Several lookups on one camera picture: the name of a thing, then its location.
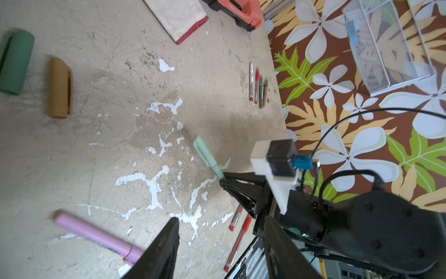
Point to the red gel pen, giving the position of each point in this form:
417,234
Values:
256,86
236,246
236,217

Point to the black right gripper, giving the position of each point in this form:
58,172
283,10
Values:
305,219

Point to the white wire basket right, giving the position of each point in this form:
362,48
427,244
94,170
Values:
387,44

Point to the aluminium frame post right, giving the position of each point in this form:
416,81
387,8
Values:
272,8

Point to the dark green pen cap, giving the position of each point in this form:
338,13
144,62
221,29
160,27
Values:
16,50

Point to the beige work glove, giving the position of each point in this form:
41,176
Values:
180,18

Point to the red plastic tool case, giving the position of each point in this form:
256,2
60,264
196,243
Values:
246,13

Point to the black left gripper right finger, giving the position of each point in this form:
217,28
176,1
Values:
283,258

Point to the brown pen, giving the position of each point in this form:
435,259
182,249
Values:
265,92

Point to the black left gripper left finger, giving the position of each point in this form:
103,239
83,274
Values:
158,261

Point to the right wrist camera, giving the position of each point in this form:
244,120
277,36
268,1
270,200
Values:
283,167

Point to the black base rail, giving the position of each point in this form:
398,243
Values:
251,264

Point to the dark green pen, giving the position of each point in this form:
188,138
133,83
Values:
261,92

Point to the pink pen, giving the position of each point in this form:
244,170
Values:
130,253

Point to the light green pen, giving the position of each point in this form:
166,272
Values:
204,152

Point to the white marker pen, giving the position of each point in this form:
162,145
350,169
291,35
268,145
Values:
251,82

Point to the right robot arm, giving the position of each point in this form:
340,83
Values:
377,230

